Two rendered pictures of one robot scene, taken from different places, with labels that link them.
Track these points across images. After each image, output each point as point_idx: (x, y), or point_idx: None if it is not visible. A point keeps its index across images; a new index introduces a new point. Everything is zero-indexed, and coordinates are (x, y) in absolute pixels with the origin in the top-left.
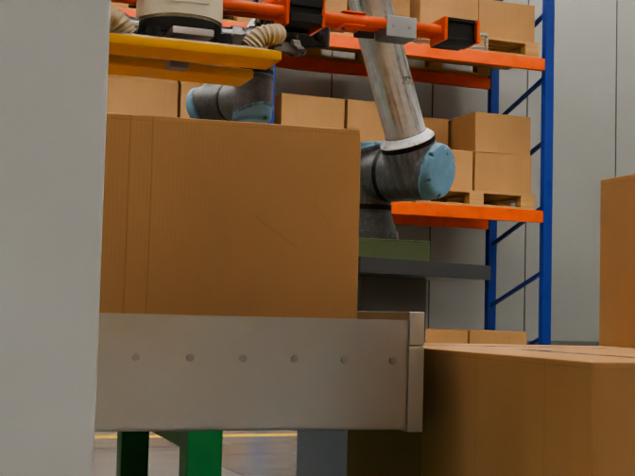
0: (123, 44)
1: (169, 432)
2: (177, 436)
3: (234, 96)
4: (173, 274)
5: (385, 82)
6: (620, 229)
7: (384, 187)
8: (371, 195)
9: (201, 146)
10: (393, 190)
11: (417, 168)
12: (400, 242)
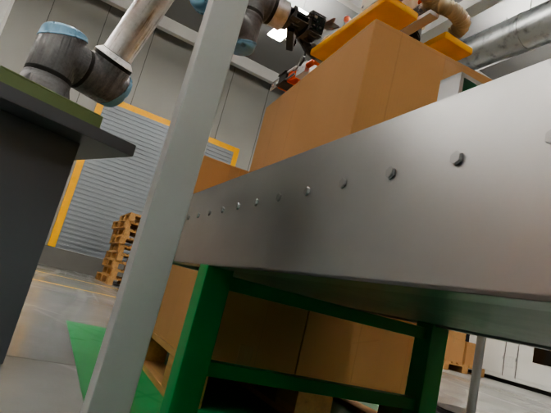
0: (459, 59)
1: (382, 321)
2: (402, 327)
3: (252, 29)
4: None
5: (152, 25)
6: (205, 183)
7: (92, 81)
8: (75, 77)
9: None
10: (97, 87)
11: (125, 87)
12: None
